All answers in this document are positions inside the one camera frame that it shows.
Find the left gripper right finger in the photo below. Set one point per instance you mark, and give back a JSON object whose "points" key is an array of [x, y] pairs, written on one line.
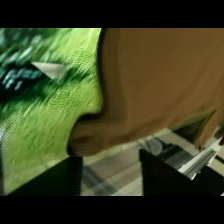
{"points": [[163, 178]]}

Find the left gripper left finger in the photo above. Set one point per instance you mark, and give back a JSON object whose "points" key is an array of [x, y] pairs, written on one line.
{"points": [[56, 178]]}

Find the silver frame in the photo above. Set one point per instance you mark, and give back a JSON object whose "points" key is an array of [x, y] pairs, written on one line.
{"points": [[198, 162]]}

